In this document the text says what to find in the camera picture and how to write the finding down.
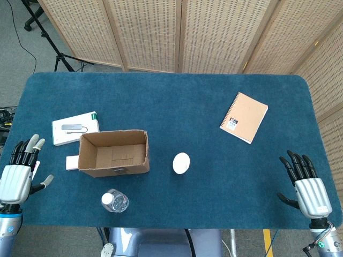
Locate black office chair caster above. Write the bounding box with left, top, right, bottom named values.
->
left=24, top=6, right=44, bottom=32

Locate black tripod stand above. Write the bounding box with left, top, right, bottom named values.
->
left=21, top=0, right=94, bottom=72

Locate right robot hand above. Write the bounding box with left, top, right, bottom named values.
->
left=277, top=149, right=333, bottom=228

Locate blue battery blister pack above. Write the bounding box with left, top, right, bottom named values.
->
left=31, top=160, right=41, bottom=180

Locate blue table mat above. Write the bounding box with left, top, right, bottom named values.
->
left=0, top=71, right=343, bottom=230

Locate wicker folding screen panel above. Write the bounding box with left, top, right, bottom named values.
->
left=243, top=0, right=343, bottom=75
left=103, top=0, right=183, bottom=73
left=178, top=0, right=281, bottom=75
left=292, top=21, right=343, bottom=195
left=37, top=0, right=127, bottom=72

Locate grey blue robot torso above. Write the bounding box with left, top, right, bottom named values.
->
left=99, top=227, right=223, bottom=257

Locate white round object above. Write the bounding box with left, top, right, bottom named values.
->
left=172, top=152, right=191, bottom=175

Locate yellow floor tape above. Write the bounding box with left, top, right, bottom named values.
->
left=263, top=229, right=274, bottom=257

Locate open brown cardboard box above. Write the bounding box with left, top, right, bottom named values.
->
left=77, top=129, right=151, bottom=178

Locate bundle of black cables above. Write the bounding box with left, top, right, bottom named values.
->
left=0, top=106, right=18, bottom=147

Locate clear plastic water bottle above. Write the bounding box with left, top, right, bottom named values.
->
left=101, top=188, right=130, bottom=214

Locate small white pink box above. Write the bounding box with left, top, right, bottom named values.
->
left=65, top=155, right=80, bottom=171

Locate white table leg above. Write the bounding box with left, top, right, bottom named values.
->
left=229, top=229, right=238, bottom=257

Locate white USB hub package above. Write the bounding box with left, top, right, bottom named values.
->
left=51, top=111, right=100, bottom=147

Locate brown spiral notebook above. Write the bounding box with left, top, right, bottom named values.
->
left=219, top=92, right=269, bottom=145

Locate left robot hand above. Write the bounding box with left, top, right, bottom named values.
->
left=0, top=133, right=54, bottom=211

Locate thin black floor cable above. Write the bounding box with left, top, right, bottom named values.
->
left=5, top=0, right=38, bottom=74

